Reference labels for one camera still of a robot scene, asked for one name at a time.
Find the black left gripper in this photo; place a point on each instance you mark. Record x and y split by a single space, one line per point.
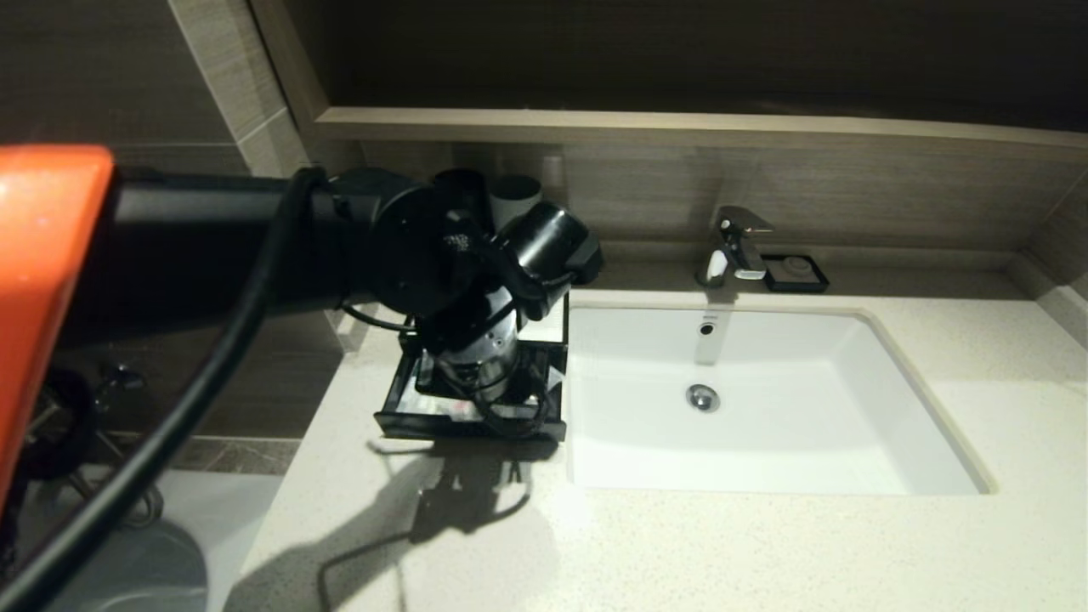
484 374

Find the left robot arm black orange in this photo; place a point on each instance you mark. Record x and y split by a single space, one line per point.
408 246

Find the white ribbed pad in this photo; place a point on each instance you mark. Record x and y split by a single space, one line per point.
557 323

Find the grey cup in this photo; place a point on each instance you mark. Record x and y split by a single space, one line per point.
515 194

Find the black cup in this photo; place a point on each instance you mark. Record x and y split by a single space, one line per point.
463 187

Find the chrome sink drain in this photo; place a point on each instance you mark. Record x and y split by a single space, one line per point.
703 399

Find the chrome faucet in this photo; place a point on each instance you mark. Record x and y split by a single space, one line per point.
735 240

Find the white sink basin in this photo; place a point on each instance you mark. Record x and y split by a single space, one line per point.
807 425

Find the black soap dish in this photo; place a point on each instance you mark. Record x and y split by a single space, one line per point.
796 273

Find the grey toilet lid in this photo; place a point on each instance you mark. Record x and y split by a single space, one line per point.
161 569

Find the wooden wall ledge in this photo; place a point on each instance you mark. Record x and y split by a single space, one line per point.
680 127

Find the dark wall valve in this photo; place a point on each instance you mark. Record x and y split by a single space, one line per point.
119 382

